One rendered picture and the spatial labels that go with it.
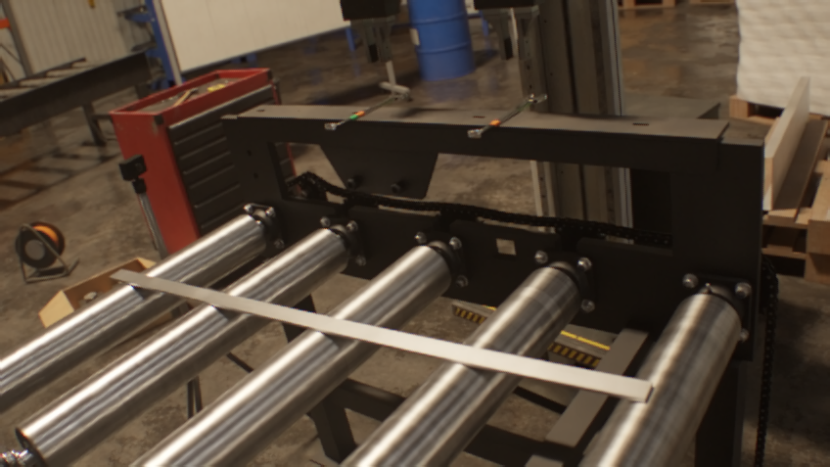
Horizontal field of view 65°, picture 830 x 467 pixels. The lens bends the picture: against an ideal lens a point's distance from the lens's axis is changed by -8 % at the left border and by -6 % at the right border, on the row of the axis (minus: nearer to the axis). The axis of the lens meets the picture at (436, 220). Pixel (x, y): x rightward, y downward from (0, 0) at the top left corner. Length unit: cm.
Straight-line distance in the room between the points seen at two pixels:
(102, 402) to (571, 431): 81
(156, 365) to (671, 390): 90
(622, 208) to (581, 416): 111
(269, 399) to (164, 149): 239
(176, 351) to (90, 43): 1093
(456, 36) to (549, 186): 468
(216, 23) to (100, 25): 649
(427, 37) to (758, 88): 336
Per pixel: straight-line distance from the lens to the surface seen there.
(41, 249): 454
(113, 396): 134
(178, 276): 171
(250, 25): 599
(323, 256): 159
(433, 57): 689
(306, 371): 120
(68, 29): 1202
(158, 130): 342
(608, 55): 202
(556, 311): 124
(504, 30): 137
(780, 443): 228
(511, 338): 115
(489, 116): 137
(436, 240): 150
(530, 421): 235
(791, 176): 328
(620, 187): 214
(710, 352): 110
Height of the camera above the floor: 156
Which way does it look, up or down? 24 degrees down
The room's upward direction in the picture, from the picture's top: 10 degrees counter-clockwise
